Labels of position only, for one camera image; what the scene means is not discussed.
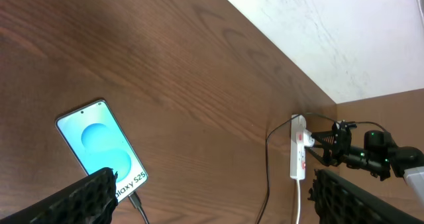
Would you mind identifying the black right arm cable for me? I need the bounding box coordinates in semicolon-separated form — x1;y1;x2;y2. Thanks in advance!
350;120;390;134

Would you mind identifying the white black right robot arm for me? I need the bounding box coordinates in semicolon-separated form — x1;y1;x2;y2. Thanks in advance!
306;121;423;201

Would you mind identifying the white power strip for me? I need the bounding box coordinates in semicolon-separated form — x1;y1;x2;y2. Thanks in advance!
290;115;315;180

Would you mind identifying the black charger cable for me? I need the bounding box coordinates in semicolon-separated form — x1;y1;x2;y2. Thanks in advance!
127;112;341;224

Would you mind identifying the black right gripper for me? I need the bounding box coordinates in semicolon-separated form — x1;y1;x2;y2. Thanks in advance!
306;123;352;166

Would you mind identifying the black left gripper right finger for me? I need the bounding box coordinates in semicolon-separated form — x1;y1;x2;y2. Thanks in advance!
308;169;423;224

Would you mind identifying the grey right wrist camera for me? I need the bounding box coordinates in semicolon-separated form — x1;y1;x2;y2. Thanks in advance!
335;120;357;129

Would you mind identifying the blue Galaxy smartphone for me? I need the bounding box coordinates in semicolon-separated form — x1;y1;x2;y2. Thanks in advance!
56;99;148;201

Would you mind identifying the white power strip cord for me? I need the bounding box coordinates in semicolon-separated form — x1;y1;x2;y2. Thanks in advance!
294;179;302;224

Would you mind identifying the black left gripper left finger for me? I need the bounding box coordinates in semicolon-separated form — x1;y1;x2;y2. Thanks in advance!
1;168;118;224

